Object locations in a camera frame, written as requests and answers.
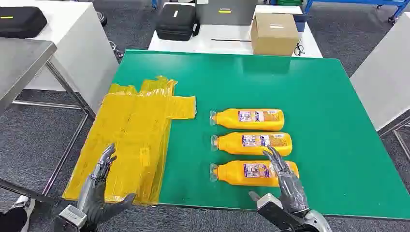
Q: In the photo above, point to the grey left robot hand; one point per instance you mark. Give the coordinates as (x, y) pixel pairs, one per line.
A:
(96, 198)

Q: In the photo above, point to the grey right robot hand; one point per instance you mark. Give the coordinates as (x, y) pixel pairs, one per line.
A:
(293, 192)

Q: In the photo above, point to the orange drink bottle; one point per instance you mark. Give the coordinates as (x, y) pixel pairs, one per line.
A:
(230, 174)
(230, 120)
(232, 144)

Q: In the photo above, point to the yellow plastic sheet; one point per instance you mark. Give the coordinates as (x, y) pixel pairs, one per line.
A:
(128, 128)

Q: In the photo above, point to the green table mat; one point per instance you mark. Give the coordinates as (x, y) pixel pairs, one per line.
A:
(288, 96)

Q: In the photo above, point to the white table with black case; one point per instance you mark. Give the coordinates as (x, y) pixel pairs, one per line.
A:
(80, 48)

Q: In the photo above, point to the bare white table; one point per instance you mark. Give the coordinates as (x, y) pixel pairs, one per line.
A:
(384, 70)

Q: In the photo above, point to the steel table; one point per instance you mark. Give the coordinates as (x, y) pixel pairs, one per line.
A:
(19, 64)

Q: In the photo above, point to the brown cardboard box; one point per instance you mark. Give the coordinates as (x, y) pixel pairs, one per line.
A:
(274, 35)

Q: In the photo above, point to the blue box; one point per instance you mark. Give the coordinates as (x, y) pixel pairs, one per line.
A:
(301, 22)

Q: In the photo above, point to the white table with cardboard box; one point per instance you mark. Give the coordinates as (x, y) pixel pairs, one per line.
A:
(230, 33)

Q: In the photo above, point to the grey laptop with yellow sticker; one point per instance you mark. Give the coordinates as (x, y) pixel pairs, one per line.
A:
(224, 17)

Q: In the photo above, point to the green crate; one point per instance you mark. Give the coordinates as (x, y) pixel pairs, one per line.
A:
(288, 2)

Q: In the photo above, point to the black flat zip case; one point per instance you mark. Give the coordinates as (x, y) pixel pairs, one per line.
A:
(20, 22)

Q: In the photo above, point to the black carry bag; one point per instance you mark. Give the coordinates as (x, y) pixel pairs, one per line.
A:
(176, 22)

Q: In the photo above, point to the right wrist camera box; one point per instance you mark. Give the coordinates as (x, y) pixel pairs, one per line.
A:
(272, 211)

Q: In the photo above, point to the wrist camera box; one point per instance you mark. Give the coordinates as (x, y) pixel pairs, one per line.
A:
(272, 211)
(69, 218)

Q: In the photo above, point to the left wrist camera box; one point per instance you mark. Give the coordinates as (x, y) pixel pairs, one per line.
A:
(69, 218)

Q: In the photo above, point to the blue metal cart frame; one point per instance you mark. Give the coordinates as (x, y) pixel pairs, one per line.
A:
(352, 1)

